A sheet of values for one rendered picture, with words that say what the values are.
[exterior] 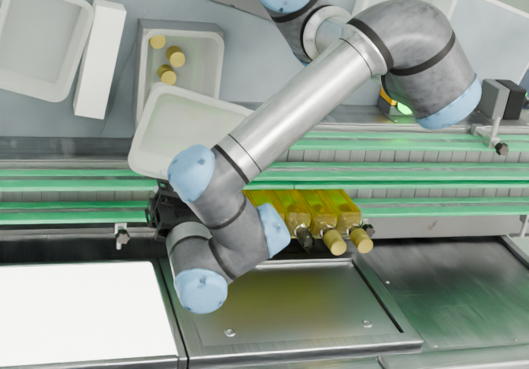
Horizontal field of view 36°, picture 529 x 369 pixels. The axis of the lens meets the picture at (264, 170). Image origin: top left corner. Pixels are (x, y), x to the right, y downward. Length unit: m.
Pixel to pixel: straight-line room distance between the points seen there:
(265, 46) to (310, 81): 0.68
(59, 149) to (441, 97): 0.86
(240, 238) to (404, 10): 0.41
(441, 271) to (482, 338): 0.26
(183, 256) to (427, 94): 0.45
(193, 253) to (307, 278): 0.55
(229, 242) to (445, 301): 0.77
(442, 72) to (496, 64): 0.87
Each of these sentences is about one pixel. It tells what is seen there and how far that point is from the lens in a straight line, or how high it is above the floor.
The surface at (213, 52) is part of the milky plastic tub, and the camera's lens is 1.75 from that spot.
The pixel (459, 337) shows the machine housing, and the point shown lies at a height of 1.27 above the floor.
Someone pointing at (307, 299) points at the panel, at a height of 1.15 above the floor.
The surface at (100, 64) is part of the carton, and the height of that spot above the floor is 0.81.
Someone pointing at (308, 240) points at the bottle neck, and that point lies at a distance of 1.64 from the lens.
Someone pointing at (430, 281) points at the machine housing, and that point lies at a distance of 1.92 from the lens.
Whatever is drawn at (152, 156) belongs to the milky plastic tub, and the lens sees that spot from 1.54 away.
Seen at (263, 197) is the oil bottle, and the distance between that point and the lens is 1.70.
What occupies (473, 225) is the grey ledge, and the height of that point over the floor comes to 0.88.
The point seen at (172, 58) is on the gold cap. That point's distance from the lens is 1.74.
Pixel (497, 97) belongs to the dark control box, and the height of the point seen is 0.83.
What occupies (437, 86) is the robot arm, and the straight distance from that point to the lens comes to 1.26.
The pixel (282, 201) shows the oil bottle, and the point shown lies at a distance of 1.70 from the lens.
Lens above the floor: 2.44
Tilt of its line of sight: 59 degrees down
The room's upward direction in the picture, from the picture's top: 148 degrees clockwise
